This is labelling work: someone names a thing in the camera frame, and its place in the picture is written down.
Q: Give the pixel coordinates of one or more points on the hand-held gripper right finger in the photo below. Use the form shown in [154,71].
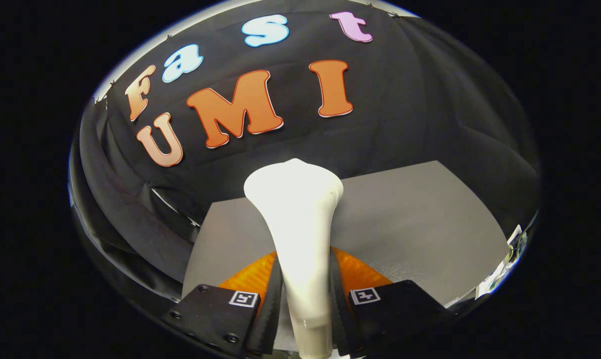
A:
[341,319]

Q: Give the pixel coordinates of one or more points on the white desk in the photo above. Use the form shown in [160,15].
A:
[490,285]

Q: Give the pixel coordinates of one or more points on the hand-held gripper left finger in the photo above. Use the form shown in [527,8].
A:
[270,314]

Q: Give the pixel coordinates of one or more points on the grey cabinet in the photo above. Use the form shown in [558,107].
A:
[410,224]

